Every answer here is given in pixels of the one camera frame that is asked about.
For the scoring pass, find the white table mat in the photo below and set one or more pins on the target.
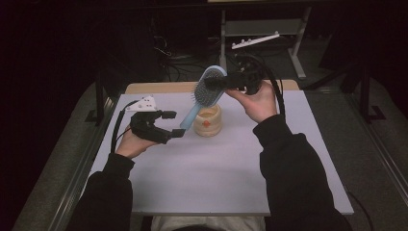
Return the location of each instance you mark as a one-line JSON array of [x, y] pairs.
[[198, 179]]

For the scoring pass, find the person's left hand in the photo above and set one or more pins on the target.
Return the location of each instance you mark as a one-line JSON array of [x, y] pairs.
[[133, 144]]

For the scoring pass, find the person's right hand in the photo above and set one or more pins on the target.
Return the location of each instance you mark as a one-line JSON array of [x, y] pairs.
[[256, 104]]

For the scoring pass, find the black stand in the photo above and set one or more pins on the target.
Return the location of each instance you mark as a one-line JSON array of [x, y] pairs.
[[100, 99], [365, 96]]

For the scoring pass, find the cream ribbed cup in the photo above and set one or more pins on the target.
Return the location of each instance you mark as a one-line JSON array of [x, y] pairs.
[[208, 126]]

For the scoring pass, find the grey metal stand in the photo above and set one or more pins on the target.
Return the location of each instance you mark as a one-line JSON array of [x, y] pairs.
[[263, 26]]

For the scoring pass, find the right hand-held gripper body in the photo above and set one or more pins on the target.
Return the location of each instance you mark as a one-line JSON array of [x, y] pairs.
[[248, 80]]

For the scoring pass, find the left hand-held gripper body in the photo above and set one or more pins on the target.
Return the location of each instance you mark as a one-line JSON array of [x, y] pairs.
[[146, 126]]

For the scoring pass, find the light blue hairbrush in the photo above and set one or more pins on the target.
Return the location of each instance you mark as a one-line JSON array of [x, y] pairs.
[[205, 95]]

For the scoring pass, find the wooden table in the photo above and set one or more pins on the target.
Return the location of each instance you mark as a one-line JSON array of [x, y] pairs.
[[160, 87]]

